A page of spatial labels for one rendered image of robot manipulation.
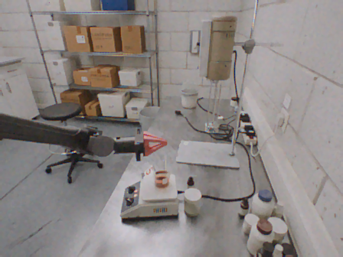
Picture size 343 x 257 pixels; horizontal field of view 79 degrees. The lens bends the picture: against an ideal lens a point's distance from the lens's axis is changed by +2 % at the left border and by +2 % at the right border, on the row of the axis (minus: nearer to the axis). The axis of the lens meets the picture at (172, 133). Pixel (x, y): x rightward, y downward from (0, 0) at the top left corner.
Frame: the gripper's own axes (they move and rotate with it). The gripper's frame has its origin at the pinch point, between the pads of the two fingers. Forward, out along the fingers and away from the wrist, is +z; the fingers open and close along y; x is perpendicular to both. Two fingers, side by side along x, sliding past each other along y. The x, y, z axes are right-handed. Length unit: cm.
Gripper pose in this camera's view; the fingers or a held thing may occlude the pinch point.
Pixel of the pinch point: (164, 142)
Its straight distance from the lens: 66.1
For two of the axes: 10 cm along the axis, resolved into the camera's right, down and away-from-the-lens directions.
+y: -1.3, -4.8, 8.7
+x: 0.0, 8.8, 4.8
